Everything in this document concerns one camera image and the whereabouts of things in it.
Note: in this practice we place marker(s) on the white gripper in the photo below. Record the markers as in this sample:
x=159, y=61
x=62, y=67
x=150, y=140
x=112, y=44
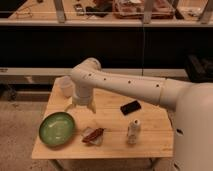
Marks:
x=82, y=96

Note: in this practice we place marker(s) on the green ceramic bowl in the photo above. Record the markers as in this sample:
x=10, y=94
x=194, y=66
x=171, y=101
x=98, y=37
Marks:
x=57, y=129

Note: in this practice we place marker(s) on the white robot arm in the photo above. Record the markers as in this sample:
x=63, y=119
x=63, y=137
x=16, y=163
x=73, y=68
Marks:
x=191, y=103

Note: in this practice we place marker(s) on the white plastic cup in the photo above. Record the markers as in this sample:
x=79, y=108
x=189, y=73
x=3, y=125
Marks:
x=65, y=85

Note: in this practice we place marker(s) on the red brown snack packet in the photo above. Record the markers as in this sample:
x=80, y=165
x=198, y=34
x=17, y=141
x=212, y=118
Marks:
x=93, y=136

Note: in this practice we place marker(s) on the black rectangular phone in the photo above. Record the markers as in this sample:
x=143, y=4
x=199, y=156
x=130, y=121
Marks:
x=130, y=107

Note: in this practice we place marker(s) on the wooden table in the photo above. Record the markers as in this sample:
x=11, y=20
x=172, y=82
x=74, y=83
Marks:
x=155, y=138

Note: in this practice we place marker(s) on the white small bottle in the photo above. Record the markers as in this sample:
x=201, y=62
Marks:
x=134, y=128

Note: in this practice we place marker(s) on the long wooden shelf bench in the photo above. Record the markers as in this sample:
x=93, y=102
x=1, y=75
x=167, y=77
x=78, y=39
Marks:
x=99, y=13

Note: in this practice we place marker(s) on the tray of items on shelf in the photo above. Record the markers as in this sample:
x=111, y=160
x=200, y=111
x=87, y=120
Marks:
x=134, y=9

